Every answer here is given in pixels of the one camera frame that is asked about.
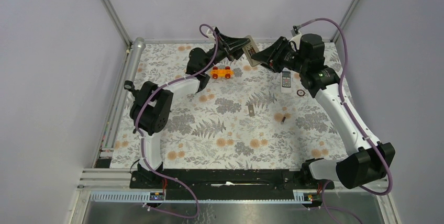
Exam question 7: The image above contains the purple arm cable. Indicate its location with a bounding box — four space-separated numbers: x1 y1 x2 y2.
298 18 393 224
133 24 220 219

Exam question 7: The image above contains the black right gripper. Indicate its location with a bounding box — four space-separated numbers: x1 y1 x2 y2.
250 37 307 74

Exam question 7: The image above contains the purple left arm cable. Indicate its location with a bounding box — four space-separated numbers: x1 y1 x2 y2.
133 24 220 219

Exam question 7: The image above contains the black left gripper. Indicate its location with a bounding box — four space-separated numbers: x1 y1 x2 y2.
202 33 252 73

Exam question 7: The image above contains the grey remote control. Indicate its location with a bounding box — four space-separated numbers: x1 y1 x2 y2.
242 35 260 67

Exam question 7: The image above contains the grey battery cover strip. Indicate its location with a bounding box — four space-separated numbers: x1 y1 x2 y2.
248 104 255 117

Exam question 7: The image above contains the floral patterned table mat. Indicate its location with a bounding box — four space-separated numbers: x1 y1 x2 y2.
109 42 375 170

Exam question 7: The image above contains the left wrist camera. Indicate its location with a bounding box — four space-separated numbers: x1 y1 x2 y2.
206 29 215 41

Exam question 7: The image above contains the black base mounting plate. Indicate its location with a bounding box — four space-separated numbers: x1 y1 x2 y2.
129 165 326 200

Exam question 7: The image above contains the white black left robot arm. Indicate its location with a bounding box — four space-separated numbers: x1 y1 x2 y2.
124 25 251 188

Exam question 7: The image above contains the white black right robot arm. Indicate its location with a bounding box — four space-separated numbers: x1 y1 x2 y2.
248 33 395 194

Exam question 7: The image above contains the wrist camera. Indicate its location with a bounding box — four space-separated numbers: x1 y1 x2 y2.
206 29 215 41
291 26 303 42

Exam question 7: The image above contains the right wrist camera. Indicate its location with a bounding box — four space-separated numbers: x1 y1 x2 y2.
291 26 303 42

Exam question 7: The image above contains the black mini tripod stand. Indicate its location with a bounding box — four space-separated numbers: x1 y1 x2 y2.
124 80 139 133

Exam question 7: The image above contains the white slotted cable duct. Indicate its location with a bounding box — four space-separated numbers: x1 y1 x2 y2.
89 190 323 205

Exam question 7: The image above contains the orange toy car chassis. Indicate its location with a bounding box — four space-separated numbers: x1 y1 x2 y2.
210 66 234 79

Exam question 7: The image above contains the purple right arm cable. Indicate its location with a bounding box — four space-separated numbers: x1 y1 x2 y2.
298 18 393 224

